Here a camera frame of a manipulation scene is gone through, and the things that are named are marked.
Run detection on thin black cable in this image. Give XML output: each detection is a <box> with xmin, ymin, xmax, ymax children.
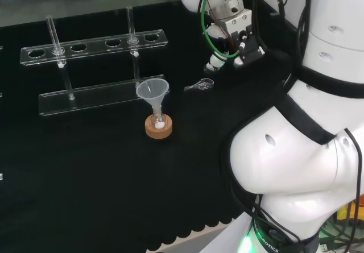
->
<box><xmin>343</xmin><ymin>127</ymin><xmax>364</xmax><ymax>253</ymax></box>

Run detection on clear plastic funnel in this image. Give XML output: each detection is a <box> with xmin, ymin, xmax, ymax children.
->
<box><xmin>135</xmin><ymin>78</ymin><xmax>170</xmax><ymax>114</ymax></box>

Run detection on clear funnel stand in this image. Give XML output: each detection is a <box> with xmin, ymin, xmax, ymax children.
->
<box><xmin>19</xmin><ymin>6</ymin><xmax>169</xmax><ymax>117</ymax></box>

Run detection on thick black cable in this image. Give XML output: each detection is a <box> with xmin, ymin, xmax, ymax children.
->
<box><xmin>251</xmin><ymin>0</ymin><xmax>288</xmax><ymax>66</ymax></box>

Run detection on green cable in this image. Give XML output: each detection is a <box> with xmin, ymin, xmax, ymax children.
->
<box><xmin>200</xmin><ymin>0</ymin><xmax>240</xmax><ymax>60</ymax></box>

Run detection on yellow stop button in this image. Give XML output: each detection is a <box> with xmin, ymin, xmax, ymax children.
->
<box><xmin>337</xmin><ymin>192</ymin><xmax>364</xmax><ymax>228</ymax></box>

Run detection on glass round-bottom flask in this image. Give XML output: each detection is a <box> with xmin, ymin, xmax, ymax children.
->
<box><xmin>150</xmin><ymin>105</ymin><xmax>167</xmax><ymax>131</ymax></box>

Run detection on cork ring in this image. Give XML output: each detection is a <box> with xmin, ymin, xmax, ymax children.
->
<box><xmin>144</xmin><ymin>115</ymin><xmax>173</xmax><ymax>142</ymax></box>

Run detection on black bench cloth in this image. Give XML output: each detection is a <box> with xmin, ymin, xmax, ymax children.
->
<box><xmin>0</xmin><ymin>0</ymin><xmax>304</xmax><ymax>253</ymax></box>

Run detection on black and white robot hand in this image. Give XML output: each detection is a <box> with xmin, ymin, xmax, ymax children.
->
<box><xmin>203</xmin><ymin>8</ymin><xmax>267</xmax><ymax>72</ymax></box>

